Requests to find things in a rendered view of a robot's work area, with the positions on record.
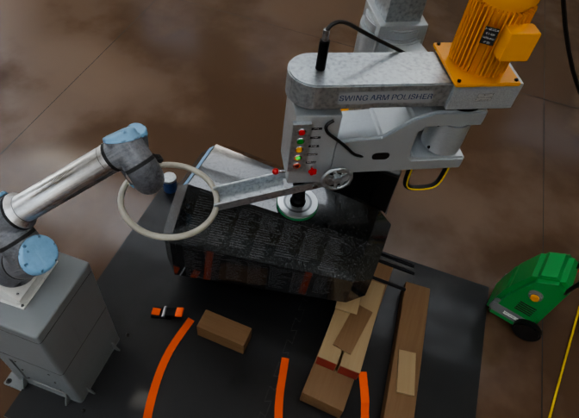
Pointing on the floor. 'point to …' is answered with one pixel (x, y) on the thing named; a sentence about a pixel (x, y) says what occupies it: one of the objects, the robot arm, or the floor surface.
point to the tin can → (170, 183)
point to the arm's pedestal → (59, 333)
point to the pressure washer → (533, 291)
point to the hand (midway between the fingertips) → (146, 177)
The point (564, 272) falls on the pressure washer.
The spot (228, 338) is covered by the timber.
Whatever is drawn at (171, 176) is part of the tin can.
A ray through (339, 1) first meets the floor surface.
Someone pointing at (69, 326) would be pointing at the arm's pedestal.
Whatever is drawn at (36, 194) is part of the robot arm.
